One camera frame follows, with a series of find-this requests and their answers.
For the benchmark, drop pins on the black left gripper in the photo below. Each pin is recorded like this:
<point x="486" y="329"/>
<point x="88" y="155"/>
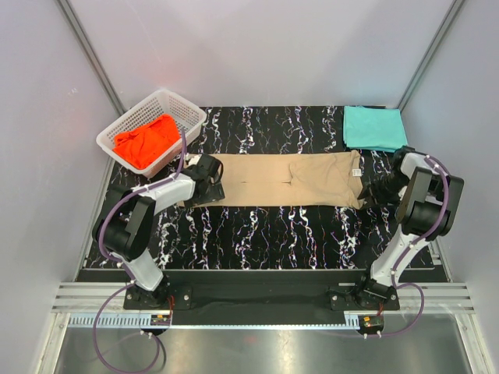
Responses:
<point x="215" y="193"/>

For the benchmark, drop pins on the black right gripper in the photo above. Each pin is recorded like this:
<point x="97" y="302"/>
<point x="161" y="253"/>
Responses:
<point x="373" y="186"/>

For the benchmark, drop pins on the beige t shirt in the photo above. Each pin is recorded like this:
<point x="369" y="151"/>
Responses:
<point x="322" y="179"/>

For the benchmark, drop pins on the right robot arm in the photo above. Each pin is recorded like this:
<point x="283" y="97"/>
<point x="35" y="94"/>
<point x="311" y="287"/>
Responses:
<point x="427" y="196"/>

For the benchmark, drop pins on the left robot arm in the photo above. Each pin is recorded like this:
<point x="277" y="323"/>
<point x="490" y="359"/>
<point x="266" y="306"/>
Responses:
<point x="123" y="227"/>

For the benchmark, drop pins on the folded teal t shirt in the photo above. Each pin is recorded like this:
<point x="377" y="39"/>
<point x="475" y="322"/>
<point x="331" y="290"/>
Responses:
<point x="373" y="129"/>

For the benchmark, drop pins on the white plastic laundry basket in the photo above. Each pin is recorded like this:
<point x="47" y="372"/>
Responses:
<point x="188" y="118"/>

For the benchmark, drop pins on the orange t shirt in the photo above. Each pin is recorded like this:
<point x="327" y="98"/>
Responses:
<point x="144" y="145"/>

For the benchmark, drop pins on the aluminium frame rail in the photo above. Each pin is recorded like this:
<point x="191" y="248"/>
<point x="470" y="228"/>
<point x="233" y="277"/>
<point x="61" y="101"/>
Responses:
<point x="83" y="297"/>

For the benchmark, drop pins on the white slotted cable duct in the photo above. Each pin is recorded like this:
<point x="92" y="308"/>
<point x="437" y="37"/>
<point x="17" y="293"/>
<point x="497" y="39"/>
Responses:
<point x="183" y="320"/>

